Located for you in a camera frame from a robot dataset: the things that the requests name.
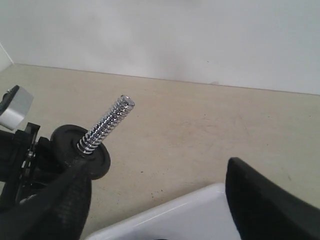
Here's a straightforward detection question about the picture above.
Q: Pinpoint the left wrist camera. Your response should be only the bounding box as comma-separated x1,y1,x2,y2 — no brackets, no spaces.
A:
0,85,34,131

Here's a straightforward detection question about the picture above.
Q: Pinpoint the black far weight plate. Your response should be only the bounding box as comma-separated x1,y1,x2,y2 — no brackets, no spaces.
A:
50,124,111,180

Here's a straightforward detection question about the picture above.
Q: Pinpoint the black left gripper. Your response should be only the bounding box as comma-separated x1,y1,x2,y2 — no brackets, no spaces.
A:
0,122,64,213

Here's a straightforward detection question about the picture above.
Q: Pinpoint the white rectangular plastic tray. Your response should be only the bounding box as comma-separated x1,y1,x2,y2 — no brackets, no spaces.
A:
87,183,241,240

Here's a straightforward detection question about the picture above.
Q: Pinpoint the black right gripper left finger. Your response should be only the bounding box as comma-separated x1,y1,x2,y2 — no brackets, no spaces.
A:
0,161,92,240

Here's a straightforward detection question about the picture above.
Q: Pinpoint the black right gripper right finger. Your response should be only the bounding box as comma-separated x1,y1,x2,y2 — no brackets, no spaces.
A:
225,157,320,240

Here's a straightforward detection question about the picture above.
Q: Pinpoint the chrome threaded dumbbell bar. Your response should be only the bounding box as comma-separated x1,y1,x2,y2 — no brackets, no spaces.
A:
77,94,135,155

